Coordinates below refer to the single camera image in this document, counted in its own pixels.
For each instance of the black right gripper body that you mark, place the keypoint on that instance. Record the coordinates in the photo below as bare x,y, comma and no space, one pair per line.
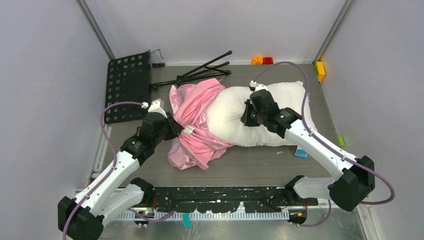
260,115

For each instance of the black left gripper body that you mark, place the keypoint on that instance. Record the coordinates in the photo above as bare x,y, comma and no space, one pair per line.
166,133

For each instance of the white pillow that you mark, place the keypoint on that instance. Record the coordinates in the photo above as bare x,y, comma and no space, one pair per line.
224,114

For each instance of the pink pillowcase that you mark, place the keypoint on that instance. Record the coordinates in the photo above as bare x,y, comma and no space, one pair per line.
195,146

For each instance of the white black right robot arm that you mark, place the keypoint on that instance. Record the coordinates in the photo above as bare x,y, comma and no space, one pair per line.
350,178

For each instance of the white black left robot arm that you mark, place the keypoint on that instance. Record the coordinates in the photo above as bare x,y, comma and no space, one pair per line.
85,216

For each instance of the blue white pillow tag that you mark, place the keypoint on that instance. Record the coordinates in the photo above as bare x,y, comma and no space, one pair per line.
300,153

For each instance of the orange toy block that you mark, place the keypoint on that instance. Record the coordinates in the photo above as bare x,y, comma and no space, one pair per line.
257,60

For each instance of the red toy block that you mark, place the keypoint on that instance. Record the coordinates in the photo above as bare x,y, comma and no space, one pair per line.
267,61

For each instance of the black perforated music stand tray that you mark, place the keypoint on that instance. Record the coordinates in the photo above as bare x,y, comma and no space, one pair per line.
128,80

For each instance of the black folded tripod stand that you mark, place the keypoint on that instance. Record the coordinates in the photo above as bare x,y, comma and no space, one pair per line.
202,72

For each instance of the yellow toy block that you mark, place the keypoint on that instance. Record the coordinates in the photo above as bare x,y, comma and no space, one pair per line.
320,70

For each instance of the green toy block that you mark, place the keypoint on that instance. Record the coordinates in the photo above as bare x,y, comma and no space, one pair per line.
340,141

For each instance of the teal tape piece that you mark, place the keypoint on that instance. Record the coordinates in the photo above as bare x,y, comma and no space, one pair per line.
186,220

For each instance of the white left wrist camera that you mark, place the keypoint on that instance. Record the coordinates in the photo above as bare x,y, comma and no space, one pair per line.
156,106

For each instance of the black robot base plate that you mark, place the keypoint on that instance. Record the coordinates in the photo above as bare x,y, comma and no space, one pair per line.
254,199

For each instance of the aluminium slotted rail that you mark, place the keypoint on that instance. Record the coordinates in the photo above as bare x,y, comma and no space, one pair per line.
239,215

